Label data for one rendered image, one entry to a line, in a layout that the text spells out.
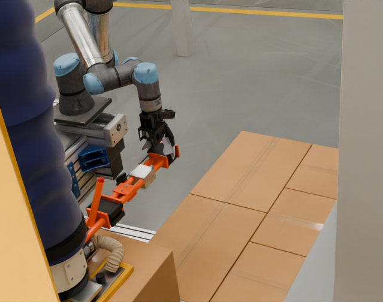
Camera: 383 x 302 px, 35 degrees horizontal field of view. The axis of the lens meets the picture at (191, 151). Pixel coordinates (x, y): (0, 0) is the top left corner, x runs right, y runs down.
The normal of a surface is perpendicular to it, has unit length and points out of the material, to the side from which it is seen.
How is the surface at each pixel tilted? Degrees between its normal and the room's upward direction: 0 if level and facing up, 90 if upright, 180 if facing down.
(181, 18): 90
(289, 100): 0
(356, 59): 90
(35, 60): 80
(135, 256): 0
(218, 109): 0
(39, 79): 98
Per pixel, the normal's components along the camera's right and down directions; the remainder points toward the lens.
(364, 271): -0.47, 0.52
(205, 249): -0.11, -0.83
